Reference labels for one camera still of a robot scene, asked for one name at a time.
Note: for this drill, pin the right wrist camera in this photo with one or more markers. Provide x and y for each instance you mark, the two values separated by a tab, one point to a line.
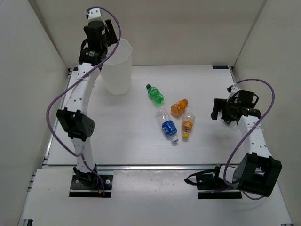
233	89

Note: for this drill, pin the clear bottle yellow cap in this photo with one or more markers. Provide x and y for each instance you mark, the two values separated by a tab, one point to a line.
187	125

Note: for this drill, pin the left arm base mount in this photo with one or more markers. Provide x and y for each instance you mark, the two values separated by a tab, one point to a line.
90	185

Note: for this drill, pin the white plastic bin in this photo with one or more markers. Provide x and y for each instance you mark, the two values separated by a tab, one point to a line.
116	72

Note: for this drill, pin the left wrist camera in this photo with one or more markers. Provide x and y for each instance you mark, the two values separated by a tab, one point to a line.
94	15

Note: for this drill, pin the orange plastic bottle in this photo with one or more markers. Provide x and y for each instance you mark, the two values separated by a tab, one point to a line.
179	107

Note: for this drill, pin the green plastic bottle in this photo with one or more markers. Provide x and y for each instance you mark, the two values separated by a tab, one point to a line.
154	94

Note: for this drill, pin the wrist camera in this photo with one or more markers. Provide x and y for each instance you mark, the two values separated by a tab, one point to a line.
94	15
233	89

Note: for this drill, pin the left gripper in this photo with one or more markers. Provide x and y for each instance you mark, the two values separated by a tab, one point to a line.
112	38

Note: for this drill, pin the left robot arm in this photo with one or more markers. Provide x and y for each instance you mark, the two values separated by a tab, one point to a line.
73	117

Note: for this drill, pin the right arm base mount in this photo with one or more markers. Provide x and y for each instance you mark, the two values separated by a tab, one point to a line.
210	186

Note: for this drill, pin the clear bottle blue label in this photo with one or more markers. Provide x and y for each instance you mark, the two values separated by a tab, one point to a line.
166	124

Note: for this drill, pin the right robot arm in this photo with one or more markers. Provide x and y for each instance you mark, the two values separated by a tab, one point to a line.
258	171

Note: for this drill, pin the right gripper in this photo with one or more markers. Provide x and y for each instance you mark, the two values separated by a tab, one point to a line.
222	104

